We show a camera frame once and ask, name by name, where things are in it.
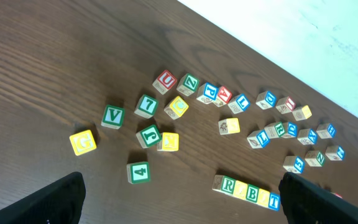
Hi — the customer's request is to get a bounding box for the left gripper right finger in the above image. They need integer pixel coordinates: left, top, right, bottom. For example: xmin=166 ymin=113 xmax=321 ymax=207
xmin=278 ymin=172 xmax=358 ymax=224

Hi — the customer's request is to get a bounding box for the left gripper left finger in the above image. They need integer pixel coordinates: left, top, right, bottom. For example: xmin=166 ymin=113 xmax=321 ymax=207
xmin=0 ymin=172 xmax=86 ymax=224

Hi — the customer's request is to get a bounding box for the blue T block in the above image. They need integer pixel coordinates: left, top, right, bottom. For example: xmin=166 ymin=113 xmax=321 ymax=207
xmin=268 ymin=192 xmax=280 ymax=211

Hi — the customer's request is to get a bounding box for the yellow O block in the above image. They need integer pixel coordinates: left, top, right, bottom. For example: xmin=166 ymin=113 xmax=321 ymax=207
xmin=232 ymin=180 xmax=248 ymax=200
xmin=256 ymin=189 xmax=270 ymax=208

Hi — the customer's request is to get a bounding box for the green B block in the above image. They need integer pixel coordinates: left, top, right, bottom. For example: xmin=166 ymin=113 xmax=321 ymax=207
xmin=246 ymin=184 xmax=259 ymax=203

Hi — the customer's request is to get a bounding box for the green r block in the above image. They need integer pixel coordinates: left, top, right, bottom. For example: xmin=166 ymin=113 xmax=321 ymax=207
xmin=212 ymin=175 xmax=236 ymax=196
xmin=264 ymin=122 xmax=285 ymax=139

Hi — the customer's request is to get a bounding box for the red M block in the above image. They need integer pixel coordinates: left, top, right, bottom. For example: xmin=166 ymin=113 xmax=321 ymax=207
xmin=331 ymin=192 xmax=343 ymax=198

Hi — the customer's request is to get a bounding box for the blue 5 block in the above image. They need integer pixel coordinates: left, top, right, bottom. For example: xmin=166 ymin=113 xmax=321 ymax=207
xmin=283 ymin=156 xmax=305 ymax=174

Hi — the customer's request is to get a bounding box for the green N block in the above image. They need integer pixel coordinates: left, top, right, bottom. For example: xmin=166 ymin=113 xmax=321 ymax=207
xmin=305 ymin=151 xmax=325 ymax=167

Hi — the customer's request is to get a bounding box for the blue 2 block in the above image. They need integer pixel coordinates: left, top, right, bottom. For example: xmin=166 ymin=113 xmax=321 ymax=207
xmin=325 ymin=145 xmax=346 ymax=161

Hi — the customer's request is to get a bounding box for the yellow block far left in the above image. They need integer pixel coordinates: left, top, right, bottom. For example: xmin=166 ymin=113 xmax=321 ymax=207
xmin=69 ymin=129 xmax=97 ymax=156

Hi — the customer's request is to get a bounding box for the blue X block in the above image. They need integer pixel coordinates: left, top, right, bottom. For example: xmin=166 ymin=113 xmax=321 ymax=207
xmin=297 ymin=128 xmax=318 ymax=145

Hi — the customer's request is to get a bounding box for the blue H block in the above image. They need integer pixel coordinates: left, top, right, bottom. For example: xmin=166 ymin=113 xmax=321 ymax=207
xmin=316 ymin=123 xmax=336 ymax=139

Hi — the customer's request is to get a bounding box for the blue D block lower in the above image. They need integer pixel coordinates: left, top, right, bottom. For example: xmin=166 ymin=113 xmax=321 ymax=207
xmin=282 ymin=122 xmax=298 ymax=139

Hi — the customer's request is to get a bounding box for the blue d block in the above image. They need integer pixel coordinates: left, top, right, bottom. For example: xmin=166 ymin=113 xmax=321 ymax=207
xmin=282 ymin=122 xmax=298 ymax=139
xmin=255 ymin=91 xmax=277 ymax=110

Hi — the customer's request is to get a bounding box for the blue L block lower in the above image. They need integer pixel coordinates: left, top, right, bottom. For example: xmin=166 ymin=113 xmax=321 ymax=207
xmin=247 ymin=129 xmax=270 ymax=149

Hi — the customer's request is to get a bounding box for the blue l block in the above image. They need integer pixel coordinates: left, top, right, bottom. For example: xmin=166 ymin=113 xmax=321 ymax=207
xmin=247 ymin=129 xmax=270 ymax=149
xmin=227 ymin=93 xmax=250 ymax=114

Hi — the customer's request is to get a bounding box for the green 4 block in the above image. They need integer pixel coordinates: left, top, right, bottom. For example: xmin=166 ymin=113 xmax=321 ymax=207
xmin=126 ymin=162 xmax=150 ymax=184

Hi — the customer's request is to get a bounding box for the yellow block top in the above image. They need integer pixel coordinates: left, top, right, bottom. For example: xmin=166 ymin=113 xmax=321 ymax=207
xmin=292 ymin=105 xmax=312 ymax=121

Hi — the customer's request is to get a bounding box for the red I block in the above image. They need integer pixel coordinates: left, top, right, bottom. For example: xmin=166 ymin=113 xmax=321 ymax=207
xmin=276 ymin=96 xmax=296 ymax=114

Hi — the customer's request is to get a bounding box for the green V block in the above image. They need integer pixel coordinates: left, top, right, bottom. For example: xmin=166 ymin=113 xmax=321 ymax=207
xmin=101 ymin=105 xmax=125 ymax=129

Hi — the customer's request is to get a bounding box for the yellow S block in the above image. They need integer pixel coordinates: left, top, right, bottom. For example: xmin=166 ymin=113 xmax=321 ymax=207
xmin=218 ymin=118 xmax=241 ymax=135

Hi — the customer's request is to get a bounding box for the green J block left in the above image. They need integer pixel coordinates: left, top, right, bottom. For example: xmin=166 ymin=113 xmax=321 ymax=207
xmin=136 ymin=124 xmax=162 ymax=149

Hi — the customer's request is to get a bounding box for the blue D block upper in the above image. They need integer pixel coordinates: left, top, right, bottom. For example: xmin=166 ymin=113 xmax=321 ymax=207
xmin=255 ymin=91 xmax=277 ymax=110

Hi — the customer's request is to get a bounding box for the blue L block upper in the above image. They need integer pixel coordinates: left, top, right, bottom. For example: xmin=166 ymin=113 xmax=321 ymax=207
xmin=227 ymin=93 xmax=250 ymax=114

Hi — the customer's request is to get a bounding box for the yellow K block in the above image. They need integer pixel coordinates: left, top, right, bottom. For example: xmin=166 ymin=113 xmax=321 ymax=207
xmin=157 ymin=132 xmax=179 ymax=152

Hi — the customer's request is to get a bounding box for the green 7 block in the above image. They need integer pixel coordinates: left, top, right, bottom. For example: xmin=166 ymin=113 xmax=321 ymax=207
xmin=134 ymin=95 xmax=158 ymax=119

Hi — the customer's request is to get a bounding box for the red A block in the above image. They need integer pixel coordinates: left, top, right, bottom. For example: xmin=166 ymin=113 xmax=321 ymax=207
xmin=213 ymin=86 xmax=232 ymax=107

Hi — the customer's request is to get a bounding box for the blue P block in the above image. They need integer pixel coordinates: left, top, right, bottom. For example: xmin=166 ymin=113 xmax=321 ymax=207
xmin=196 ymin=82 xmax=219 ymax=104

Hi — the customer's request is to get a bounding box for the yellow C block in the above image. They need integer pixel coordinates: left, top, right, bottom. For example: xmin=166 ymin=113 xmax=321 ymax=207
xmin=164 ymin=96 xmax=189 ymax=119

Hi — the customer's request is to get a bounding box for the red U block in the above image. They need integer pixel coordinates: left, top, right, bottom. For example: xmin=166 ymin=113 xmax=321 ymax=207
xmin=152 ymin=70 xmax=177 ymax=95

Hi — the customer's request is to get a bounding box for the green Z block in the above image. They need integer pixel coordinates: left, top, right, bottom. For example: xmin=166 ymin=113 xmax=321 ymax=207
xmin=177 ymin=73 xmax=200 ymax=96

